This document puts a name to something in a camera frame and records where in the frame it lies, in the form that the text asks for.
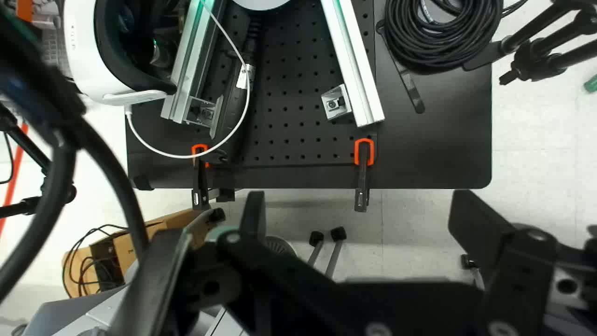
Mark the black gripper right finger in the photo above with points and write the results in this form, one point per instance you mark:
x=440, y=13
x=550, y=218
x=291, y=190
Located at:
x=490, y=248

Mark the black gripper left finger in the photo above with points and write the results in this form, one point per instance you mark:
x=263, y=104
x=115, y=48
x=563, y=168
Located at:
x=253, y=216

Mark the black perforated table plate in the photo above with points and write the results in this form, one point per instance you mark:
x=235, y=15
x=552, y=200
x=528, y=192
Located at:
x=447, y=136

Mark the orange black clamp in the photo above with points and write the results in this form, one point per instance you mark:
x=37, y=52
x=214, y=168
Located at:
x=362, y=186
x=199, y=186

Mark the black knob rod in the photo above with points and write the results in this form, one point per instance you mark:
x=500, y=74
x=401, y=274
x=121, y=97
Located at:
x=337, y=233
x=315, y=237

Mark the small green item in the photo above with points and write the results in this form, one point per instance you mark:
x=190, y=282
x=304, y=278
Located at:
x=589, y=84

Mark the black tripod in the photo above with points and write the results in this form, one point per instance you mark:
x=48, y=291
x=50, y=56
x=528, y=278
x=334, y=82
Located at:
x=541, y=52

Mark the aluminium extrusion rail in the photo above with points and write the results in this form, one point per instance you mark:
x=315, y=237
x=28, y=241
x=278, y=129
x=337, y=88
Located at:
x=354, y=61
x=192, y=67

